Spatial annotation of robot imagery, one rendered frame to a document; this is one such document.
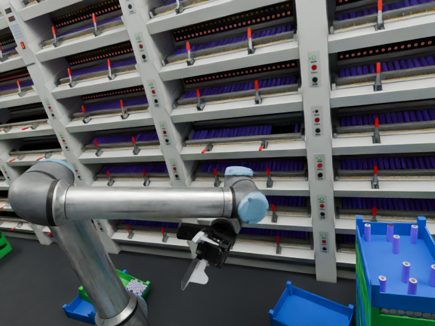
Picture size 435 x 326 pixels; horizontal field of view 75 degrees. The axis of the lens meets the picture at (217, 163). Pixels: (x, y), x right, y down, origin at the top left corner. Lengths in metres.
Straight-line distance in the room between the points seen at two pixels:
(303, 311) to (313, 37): 1.16
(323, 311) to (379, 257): 0.54
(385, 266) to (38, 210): 0.96
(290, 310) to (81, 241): 0.98
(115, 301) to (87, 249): 0.22
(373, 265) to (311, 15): 0.83
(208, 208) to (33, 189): 0.42
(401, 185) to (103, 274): 1.14
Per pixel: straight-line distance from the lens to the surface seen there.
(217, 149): 1.33
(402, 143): 1.23
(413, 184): 1.34
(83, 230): 0.96
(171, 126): 1.37
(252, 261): 1.69
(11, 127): 2.29
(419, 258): 1.08
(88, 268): 1.01
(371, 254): 1.06
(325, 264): 1.55
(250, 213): 0.77
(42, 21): 1.91
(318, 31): 1.12
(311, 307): 1.52
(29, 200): 0.78
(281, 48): 1.14
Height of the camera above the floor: 1.18
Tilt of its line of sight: 22 degrees down
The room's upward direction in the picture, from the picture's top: 12 degrees counter-clockwise
